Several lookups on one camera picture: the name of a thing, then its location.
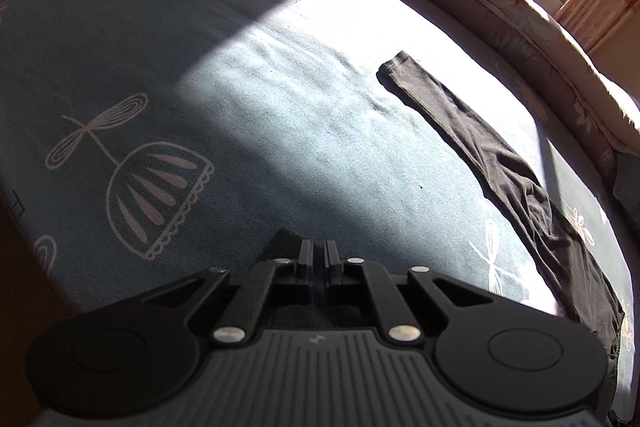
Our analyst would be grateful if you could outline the black sweatpants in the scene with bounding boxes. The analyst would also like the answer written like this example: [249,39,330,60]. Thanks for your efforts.
[259,50,626,358]

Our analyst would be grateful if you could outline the grey patterned bed sheet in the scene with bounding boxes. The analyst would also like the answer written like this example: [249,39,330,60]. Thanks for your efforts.
[1,0,639,416]

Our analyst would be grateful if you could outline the green grey pillow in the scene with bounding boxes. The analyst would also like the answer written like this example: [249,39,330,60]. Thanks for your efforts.
[613,153,640,221]

